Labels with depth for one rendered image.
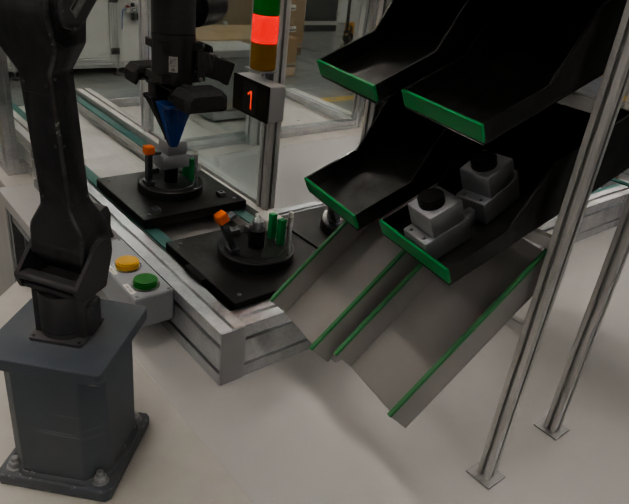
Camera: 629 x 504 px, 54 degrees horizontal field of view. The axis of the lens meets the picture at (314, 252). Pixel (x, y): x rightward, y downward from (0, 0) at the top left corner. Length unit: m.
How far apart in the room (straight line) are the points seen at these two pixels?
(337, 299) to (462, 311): 0.19
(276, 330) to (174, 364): 0.18
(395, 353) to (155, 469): 0.35
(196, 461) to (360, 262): 0.36
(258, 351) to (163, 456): 0.23
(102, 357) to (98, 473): 0.17
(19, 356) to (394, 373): 0.45
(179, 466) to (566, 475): 0.55
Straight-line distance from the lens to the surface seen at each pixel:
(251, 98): 1.26
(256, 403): 0.99
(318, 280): 0.95
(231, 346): 0.98
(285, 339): 1.05
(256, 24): 1.23
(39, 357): 0.77
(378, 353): 0.86
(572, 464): 1.04
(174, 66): 0.86
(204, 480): 0.89
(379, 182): 0.85
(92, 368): 0.74
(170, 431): 0.95
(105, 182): 1.45
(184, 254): 1.15
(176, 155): 1.37
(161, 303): 1.07
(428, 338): 0.83
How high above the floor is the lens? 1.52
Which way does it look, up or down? 28 degrees down
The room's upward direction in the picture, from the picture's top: 7 degrees clockwise
